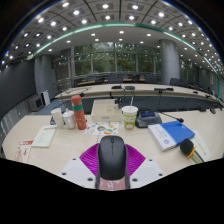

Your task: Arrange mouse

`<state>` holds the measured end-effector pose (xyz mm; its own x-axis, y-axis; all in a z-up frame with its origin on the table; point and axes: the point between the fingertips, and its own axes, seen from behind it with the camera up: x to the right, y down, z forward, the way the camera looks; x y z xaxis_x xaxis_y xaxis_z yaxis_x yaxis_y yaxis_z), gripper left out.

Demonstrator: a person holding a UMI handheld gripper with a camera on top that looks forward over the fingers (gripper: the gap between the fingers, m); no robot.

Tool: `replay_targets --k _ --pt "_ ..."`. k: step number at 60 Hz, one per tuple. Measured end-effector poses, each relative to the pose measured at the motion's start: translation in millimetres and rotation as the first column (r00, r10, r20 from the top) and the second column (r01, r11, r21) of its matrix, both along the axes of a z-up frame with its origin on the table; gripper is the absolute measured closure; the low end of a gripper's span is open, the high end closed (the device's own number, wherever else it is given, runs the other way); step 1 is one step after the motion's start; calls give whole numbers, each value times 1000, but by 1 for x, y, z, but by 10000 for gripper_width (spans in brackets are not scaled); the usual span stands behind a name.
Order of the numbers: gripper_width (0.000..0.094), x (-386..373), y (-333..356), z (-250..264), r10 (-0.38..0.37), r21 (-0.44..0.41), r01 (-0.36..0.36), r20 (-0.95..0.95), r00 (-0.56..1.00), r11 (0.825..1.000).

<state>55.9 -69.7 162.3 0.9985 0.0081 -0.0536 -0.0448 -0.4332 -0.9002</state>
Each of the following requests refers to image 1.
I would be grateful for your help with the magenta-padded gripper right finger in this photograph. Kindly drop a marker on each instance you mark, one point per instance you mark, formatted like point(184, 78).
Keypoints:
point(148, 170)

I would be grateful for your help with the dark chairs at far desk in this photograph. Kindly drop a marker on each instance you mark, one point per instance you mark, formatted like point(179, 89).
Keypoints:
point(174, 81)

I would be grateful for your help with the dark conference microphone unit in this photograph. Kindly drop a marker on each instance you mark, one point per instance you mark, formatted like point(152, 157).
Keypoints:
point(148, 119)

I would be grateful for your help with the green-white cup with straw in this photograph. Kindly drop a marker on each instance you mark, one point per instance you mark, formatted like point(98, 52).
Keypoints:
point(129, 118)

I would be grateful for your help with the white cardboard box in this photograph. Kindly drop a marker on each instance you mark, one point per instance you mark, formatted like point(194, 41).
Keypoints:
point(106, 111)

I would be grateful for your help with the long curved far desk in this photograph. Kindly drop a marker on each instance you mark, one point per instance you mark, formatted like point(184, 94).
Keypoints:
point(143, 90)

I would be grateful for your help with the white appliance cabinet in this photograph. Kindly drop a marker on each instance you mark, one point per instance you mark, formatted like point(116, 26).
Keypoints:
point(35, 103)

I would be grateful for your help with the ceiling lights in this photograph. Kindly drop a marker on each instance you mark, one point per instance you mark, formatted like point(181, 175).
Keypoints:
point(135, 6)

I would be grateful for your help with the black computer mouse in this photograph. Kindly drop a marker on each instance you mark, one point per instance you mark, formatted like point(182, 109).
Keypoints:
point(112, 159)

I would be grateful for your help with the colourful sticker sheet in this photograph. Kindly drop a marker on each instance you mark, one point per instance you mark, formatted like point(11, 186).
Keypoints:
point(101, 128)

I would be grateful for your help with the handheld microphone with orange collar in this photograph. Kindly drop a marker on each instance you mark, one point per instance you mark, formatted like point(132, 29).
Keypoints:
point(187, 146)

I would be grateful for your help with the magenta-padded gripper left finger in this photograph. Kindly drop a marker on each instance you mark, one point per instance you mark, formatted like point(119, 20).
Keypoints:
point(74, 170)

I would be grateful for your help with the white lidded mug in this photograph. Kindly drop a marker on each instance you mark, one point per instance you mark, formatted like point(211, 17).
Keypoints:
point(70, 120)

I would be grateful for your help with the red drink bottle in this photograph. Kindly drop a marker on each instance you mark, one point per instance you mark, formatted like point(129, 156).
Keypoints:
point(79, 115)

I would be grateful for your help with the white paper cup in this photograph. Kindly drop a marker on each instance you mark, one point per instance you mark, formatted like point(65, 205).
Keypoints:
point(58, 118)

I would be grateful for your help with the blue and white book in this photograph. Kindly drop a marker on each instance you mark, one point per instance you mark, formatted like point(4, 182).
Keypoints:
point(175, 131)

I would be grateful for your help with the white board panel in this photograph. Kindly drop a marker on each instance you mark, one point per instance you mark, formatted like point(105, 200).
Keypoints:
point(45, 98)

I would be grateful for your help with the pink mouse pad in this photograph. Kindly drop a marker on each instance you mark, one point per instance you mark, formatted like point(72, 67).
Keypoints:
point(111, 185)

